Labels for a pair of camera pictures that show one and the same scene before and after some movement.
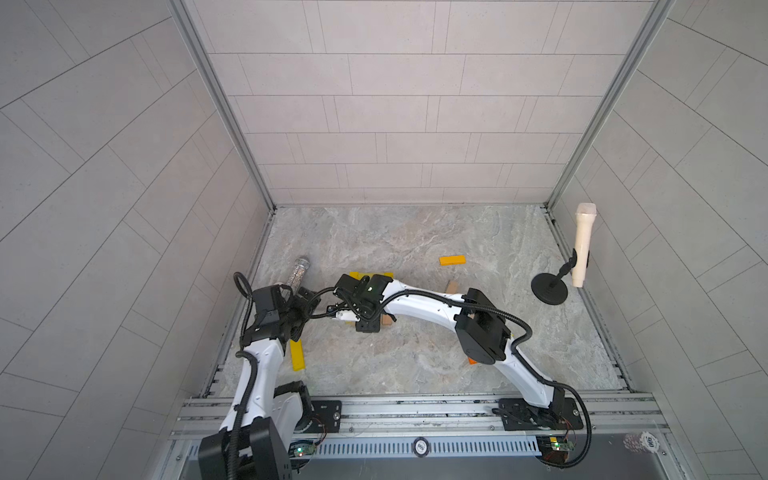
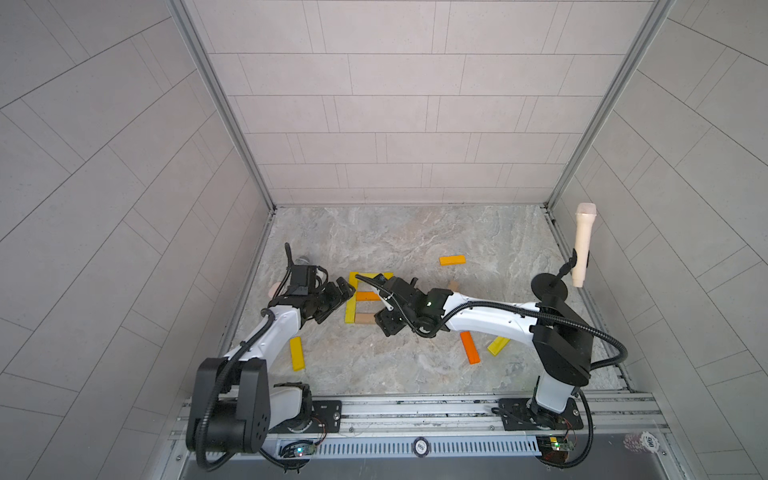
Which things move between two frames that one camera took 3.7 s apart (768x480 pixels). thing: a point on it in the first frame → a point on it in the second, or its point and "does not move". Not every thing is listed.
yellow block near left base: (298, 361) does not move
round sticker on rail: (421, 447) does not move
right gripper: (368, 325) → (384, 319)
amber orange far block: (452, 260) does not move
